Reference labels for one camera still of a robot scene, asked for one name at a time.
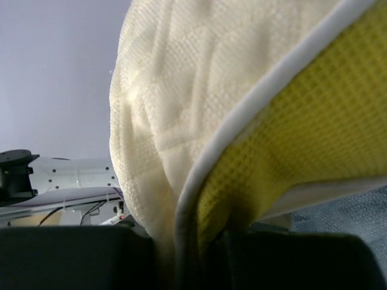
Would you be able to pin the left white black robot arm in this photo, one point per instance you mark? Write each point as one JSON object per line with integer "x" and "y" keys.
{"x": 33, "y": 185}

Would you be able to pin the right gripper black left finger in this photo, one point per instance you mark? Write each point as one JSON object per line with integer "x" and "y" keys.
{"x": 94, "y": 257}

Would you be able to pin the beige green blue pillowcase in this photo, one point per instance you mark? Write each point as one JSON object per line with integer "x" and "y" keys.
{"x": 363, "y": 215}

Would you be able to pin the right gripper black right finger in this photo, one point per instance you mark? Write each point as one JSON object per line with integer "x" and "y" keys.
{"x": 272, "y": 260}

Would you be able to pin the cream yellow foam pillow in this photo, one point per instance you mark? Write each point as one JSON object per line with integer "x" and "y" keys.
{"x": 221, "y": 108}

